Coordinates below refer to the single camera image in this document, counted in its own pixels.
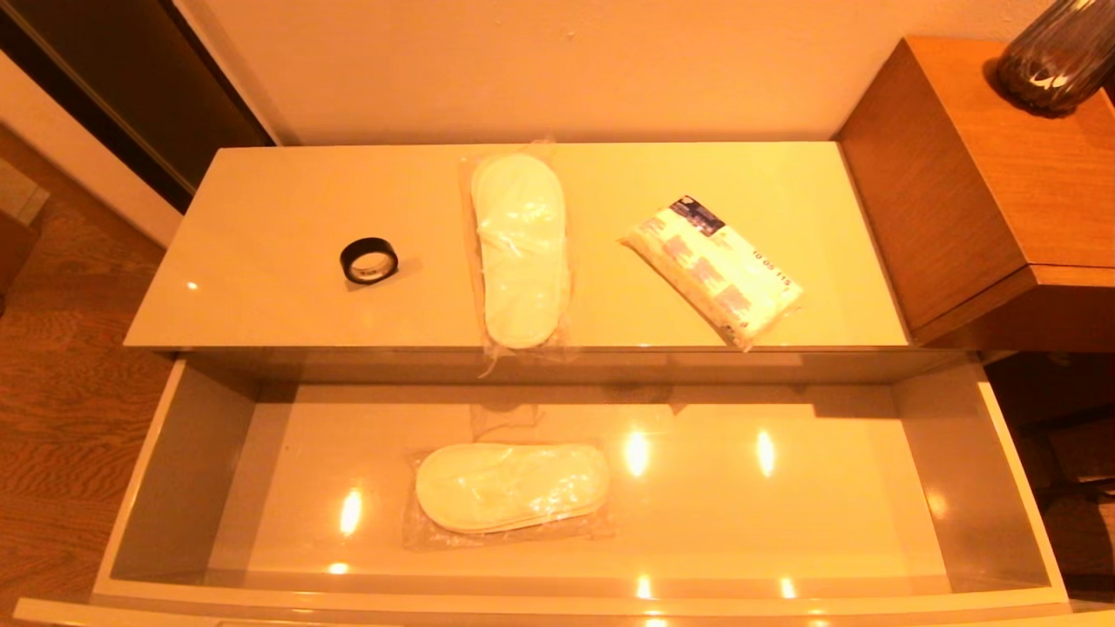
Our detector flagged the white slippers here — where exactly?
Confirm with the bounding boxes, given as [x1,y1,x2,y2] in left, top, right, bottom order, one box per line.
[402,440,615,551]
[459,139,578,377]

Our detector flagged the printed white tissue packet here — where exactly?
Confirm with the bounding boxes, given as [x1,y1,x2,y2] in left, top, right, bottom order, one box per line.
[620,195,805,352]

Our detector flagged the white cabinet drawer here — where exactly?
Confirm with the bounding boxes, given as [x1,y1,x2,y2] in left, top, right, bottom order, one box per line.
[13,348,1115,627]

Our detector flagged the black tape roll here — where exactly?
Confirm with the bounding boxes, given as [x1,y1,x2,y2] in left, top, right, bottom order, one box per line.
[340,237,400,286]

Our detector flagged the glossy white low cabinet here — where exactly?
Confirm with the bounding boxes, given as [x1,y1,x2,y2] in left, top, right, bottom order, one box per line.
[122,142,968,384]

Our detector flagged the brown wooden side cabinet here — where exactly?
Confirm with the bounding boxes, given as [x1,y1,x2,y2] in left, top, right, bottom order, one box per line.
[835,37,1115,354]

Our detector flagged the dark door panel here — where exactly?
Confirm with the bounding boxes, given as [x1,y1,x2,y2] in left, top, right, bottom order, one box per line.
[0,0,275,216]

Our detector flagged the brown wooden furniture piece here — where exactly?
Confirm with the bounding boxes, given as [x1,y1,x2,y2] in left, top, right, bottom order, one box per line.
[0,213,40,297]

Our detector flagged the dark ribbed glass vase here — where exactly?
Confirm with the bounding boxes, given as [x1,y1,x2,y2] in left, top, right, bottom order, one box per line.
[996,0,1115,118]

